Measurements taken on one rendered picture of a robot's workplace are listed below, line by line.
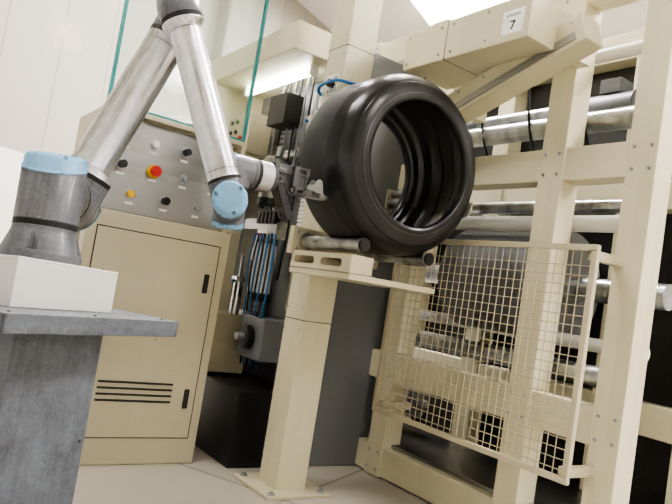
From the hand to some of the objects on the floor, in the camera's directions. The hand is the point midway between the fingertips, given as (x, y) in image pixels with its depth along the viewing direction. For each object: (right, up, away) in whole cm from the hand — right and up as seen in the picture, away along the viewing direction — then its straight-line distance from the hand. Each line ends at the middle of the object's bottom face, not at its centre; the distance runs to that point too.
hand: (323, 199), depth 205 cm
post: (-16, -103, +36) cm, 111 cm away
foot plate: (-16, -103, +36) cm, 110 cm away
